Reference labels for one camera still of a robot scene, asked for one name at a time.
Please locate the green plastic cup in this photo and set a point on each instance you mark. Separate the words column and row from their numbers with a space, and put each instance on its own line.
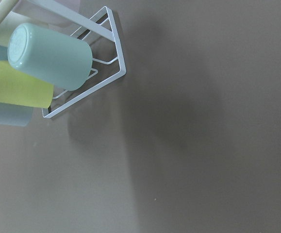
column 53, row 57

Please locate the grey plastic cup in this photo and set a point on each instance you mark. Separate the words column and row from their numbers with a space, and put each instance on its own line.
column 15, row 115

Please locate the yellow plastic cup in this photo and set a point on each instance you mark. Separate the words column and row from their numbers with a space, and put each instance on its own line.
column 19, row 88

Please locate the cream plastic cup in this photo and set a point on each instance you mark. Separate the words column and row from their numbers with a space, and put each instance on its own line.
column 9, row 24

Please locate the white wire cup rack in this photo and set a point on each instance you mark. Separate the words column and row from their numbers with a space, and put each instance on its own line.
column 101, row 24

